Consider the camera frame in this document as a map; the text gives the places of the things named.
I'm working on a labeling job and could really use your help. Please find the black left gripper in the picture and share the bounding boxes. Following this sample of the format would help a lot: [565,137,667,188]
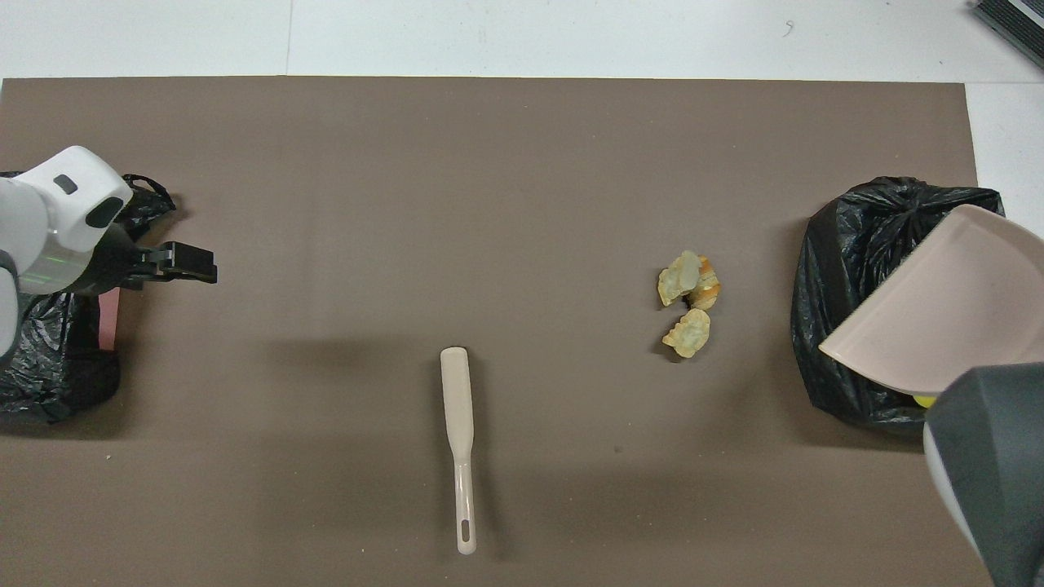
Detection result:
[77,224,218,294]

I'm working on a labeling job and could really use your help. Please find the beige hand brush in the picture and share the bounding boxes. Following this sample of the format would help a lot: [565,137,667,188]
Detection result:
[440,346,478,557]

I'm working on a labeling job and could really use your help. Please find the pale green scraps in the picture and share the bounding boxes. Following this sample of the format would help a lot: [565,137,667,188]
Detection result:
[657,250,702,308]

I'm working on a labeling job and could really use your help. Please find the beige plastic dustpan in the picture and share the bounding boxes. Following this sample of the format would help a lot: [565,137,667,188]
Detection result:
[818,204,1044,396]

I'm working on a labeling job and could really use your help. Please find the pink bin box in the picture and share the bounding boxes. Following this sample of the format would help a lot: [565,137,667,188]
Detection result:
[96,287,123,353]

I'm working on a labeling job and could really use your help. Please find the black trash bag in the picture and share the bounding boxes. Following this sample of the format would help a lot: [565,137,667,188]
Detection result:
[0,169,178,425]

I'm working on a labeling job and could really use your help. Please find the black trash bag bin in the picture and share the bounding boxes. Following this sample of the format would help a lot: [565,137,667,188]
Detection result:
[790,175,1006,433]

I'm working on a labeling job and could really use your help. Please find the brown table mat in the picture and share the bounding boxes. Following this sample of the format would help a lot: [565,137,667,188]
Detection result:
[0,76,1025,587]

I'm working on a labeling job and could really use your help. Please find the dark ribbed device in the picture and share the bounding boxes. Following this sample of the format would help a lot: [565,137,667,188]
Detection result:
[971,0,1044,71]

